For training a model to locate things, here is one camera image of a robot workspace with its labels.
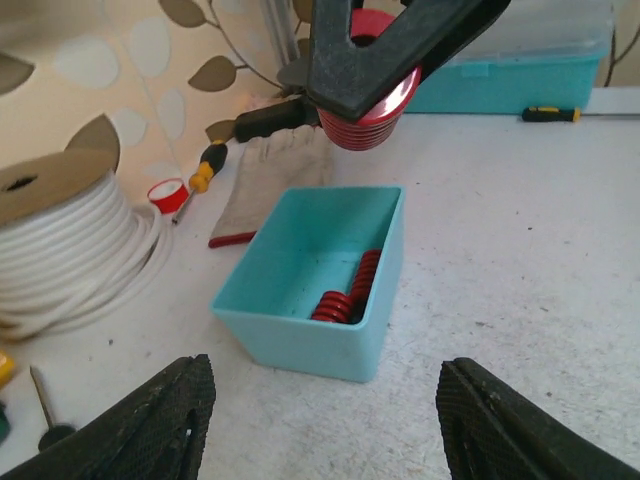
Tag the canvas work glove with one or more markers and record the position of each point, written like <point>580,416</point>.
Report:
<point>300,157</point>

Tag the teal clear toolbox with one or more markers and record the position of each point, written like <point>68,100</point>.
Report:
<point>538,53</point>

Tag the yellow black screwdriver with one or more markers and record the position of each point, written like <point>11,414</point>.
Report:
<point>212,161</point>

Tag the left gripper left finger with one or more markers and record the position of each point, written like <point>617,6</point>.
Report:
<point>158,431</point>

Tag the red white tape roll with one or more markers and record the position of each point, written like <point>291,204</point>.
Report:
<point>169,195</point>

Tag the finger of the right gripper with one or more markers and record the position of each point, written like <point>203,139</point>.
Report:
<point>348,80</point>

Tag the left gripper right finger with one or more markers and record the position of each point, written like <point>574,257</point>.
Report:
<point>490,431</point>

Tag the teal plastic spring tray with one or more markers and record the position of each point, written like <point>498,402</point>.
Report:
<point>311,243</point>

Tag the black orange screwdriver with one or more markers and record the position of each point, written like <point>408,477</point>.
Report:
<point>56,431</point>

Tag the white cable spool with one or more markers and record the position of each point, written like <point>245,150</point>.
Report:
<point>73,250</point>

